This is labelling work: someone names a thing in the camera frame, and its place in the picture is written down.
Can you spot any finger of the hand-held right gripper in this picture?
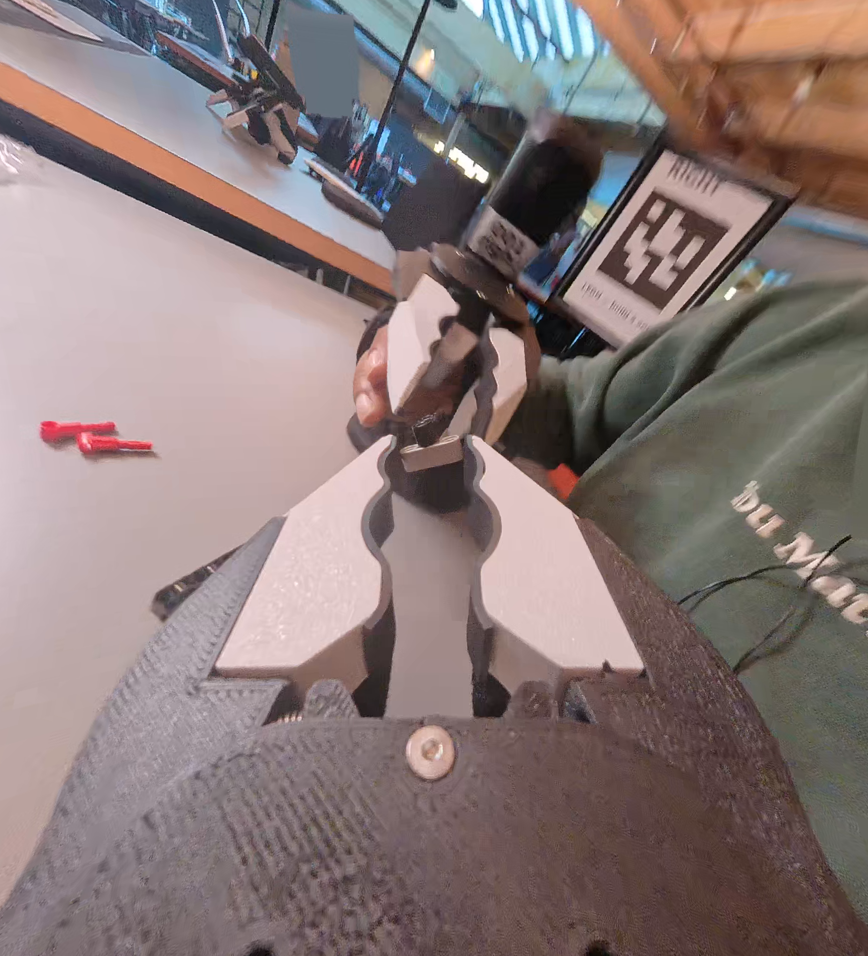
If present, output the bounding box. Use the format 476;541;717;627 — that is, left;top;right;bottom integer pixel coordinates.
471;327;533;443
389;273;460;419

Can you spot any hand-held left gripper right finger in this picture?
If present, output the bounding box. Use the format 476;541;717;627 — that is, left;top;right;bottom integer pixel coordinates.
466;438;645;707

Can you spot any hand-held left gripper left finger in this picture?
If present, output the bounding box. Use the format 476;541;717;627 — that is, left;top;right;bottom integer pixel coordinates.
213;435;397;718

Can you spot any grey and black lego assembly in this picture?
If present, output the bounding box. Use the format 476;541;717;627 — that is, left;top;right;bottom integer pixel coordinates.
400;414;465;473

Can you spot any black rectangular lego frame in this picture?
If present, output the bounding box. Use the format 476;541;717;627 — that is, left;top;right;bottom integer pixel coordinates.
151;544;248;622

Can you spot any red lego axle pin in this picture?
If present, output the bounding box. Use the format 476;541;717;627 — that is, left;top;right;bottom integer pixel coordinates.
77;432;154;457

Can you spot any red lego ring connector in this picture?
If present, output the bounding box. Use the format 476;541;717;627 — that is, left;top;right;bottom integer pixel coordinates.
39;420;117;445

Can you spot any person's right hand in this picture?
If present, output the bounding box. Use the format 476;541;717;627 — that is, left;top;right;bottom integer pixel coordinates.
352;329;399;430

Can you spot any green sweatshirt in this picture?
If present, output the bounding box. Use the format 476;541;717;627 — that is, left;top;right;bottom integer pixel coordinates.
568;418;868;956

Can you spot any black floor lamp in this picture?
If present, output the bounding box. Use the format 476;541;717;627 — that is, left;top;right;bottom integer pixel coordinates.
344;0;459;199

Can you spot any black framed marker sign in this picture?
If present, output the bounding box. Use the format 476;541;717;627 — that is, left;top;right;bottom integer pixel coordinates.
555;140;799;351

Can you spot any wooden shelving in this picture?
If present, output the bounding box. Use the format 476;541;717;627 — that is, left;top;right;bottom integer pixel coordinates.
576;0;868;225

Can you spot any black and white device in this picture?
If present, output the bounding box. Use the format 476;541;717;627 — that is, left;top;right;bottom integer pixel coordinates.
206;33;308;165

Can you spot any wooden edged table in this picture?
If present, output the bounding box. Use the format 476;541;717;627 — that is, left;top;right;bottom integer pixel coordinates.
0;0;397;300

